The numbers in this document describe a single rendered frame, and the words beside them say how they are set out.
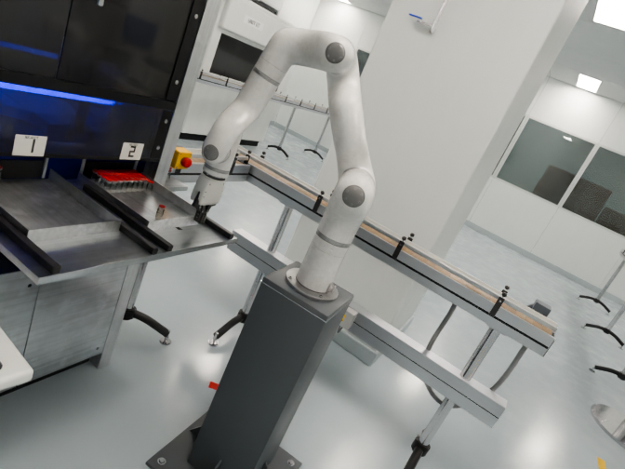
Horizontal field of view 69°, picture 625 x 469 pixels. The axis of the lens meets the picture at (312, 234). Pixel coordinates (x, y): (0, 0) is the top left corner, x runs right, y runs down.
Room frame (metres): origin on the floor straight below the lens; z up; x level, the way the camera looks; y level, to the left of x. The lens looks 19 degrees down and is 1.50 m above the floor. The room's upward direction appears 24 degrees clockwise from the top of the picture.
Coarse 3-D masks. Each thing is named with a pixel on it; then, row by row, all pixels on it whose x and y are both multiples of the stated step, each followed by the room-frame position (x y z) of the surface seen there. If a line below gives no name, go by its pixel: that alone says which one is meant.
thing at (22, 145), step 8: (16, 136) 1.10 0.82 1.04; (24, 136) 1.12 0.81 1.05; (32, 136) 1.14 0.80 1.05; (40, 136) 1.16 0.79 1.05; (16, 144) 1.11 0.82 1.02; (24, 144) 1.13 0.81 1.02; (32, 144) 1.14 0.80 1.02; (40, 144) 1.17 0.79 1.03; (16, 152) 1.11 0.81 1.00; (24, 152) 1.13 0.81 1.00; (40, 152) 1.17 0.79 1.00
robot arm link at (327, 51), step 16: (288, 32) 1.37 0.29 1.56; (304, 32) 1.37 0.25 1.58; (320, 32) 1.33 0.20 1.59; (272, 48) 1.36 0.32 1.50; (288, 48) 1.36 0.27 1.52; (304, 48) 1.34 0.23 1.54; (320, 48) 1.30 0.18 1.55; (336, 48) 1.28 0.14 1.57; (352, 48) 1.32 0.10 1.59; (256, 64) 1.38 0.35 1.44; (272, 64) 1.36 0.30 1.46; (288, 64) 1.39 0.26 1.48; (304, 64) 1.35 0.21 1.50; (320, 64) 1.30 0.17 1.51; (336, 64) 1.29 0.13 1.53; (352, 64) 1.36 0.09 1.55
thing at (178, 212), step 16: (80, 176) 1.35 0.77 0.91; (128, 192) 1.45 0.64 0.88; (144, 192) 1.51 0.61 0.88; (160, 192) 1.55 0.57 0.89; (128, 208) 1.26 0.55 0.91; (144, 208) 1.37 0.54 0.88; (176, 208) 1.48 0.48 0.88; (192, 208) 1.49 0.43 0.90; (144, 224) 1.23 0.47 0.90; (160, 224) 1.27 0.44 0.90; (176, 224) 1.34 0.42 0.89; (192, 224) 1.41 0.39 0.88
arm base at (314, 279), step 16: (320, 240) 1.35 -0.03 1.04; (320, 256) 1.34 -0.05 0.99; (336, 256) 1.35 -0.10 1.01; (288, 272) 1.40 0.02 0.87; (304, 272) 1.35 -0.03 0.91; (320, 272) 1.34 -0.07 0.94; (336, 272) 1.37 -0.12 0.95; (304, 288) 1.33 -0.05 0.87; (320, 288) 1.34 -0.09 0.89; (336, 288) 1.43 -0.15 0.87
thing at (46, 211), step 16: (48, 176) 1.29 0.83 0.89; (0, 192) 1.09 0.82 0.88; (16, 192) 1.12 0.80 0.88; (32, 192) 1.16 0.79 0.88; (48, 192) 1.20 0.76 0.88; (64, 192) 1.25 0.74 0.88; (80, 192) 1.23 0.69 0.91; (0, 208) 0.97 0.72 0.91; (16, 208) 1.04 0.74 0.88; (32, 208) 1.08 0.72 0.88; (48, 208) 1.11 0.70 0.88; (64, 208) 1.15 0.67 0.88; (80, 208) 1.19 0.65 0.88; (96, 208) 1.20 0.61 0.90; (16, 224) 0.94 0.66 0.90; (32, 224) 1.00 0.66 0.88; (48, 224) 1.04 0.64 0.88; (64, 224) 1.07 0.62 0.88; (80, 224) 1.04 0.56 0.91; (96, 224) 1.09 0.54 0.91; (112, 224) 1.14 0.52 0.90; (32, 240) 0.93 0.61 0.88
